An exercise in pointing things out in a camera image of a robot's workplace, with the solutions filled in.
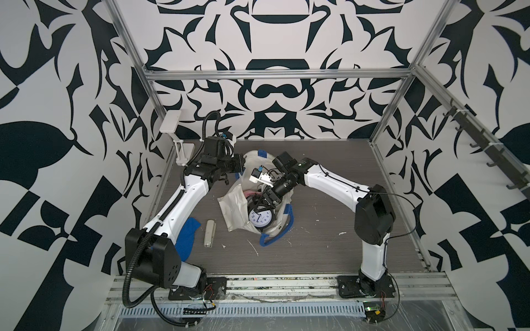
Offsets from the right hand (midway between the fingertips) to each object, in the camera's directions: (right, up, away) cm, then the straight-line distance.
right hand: (257, 203), depth 78 cm
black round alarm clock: (+1, -5, 0) cm, 5 cm away
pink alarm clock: (-3, +3, +7) cm, 8 cm away
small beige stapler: (-20, -12, +7) cm, 24 cm away
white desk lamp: (-40, +31, +17) cm, 54 cm away
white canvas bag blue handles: (-9, -1, 0) cm, 9 cm away
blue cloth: (-30, -16, +8) cm, 35 cm away
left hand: (-6, +18, +4) cm, 19 cm away
